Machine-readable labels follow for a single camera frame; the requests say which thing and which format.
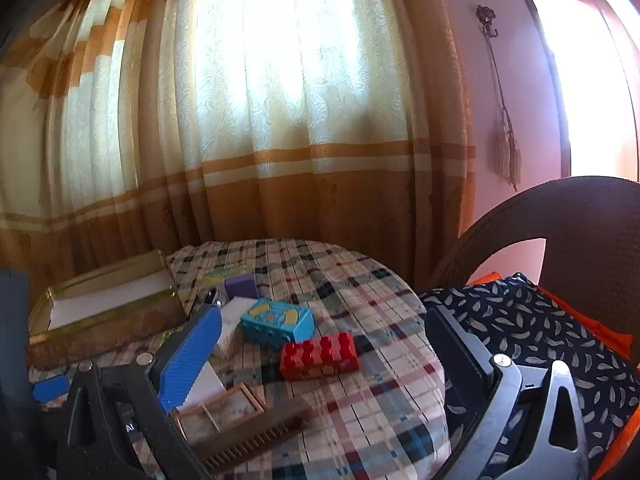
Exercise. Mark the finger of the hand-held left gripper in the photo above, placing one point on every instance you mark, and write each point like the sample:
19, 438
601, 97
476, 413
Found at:
49, 390

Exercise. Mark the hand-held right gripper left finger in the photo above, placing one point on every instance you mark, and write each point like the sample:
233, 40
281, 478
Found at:
192, 355

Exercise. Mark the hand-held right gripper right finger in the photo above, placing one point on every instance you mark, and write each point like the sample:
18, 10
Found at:
457, 355

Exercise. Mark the small white block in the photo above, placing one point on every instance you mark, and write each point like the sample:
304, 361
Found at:
210, 385

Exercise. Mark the white and pink box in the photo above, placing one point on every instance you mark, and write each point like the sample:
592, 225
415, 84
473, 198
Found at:
237, 317

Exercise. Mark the gold tin tray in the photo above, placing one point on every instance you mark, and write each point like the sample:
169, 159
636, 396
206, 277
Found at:
100, 335

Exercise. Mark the purple block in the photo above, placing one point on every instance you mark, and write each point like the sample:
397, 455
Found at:
241, 287

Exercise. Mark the clear floss pick box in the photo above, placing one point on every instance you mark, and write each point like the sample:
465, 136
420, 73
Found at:
220, 275

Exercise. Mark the blue toy brick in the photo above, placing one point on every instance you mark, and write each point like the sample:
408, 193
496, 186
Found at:
277, 322

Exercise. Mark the brown toy brick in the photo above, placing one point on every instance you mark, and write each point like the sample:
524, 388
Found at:
250, 440

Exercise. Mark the red toy brick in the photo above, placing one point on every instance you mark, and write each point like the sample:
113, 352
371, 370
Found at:
320, 357

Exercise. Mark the dark blue feather-print cushion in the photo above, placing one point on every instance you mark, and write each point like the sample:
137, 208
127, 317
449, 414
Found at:
525, 320

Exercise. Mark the white paper sheet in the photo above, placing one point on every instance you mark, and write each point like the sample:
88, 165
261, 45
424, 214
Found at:
110, 300

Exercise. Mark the plaid tablecloth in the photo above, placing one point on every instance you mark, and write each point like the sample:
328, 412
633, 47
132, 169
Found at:
360, 390

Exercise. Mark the orange cushion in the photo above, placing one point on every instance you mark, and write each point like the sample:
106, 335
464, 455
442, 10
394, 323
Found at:
590, 322

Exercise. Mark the brown wicker chair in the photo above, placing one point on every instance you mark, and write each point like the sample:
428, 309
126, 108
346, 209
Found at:
590, 240

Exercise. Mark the curtain tieback tassel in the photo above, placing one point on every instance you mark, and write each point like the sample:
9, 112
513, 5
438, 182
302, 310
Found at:
507, 155

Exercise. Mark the cream and orange curtain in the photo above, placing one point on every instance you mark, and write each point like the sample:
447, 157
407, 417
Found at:
300, 110

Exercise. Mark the window with brown frame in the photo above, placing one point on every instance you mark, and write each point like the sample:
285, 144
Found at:
590, 85

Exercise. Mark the metal wall hook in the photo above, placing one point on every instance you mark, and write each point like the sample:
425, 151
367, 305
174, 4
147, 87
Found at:
485, 19

